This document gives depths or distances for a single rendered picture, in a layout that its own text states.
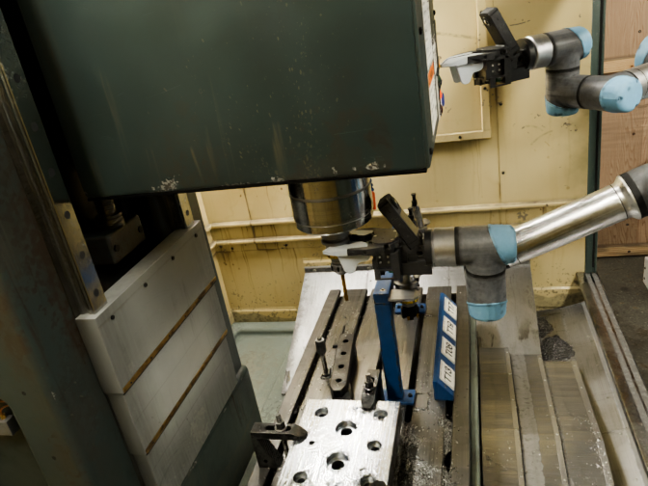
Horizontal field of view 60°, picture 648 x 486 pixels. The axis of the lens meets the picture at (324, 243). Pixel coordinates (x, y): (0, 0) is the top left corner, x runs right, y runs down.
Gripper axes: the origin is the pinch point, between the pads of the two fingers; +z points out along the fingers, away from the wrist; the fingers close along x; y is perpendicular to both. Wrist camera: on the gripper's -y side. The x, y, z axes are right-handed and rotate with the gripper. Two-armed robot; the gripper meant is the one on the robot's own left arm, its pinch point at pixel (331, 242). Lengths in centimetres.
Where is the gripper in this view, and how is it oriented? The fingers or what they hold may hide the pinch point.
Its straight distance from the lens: 114.0
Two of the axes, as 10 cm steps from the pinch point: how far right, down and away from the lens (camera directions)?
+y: 1.6, 9.0, 4.0
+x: 2.2, -4.3, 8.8
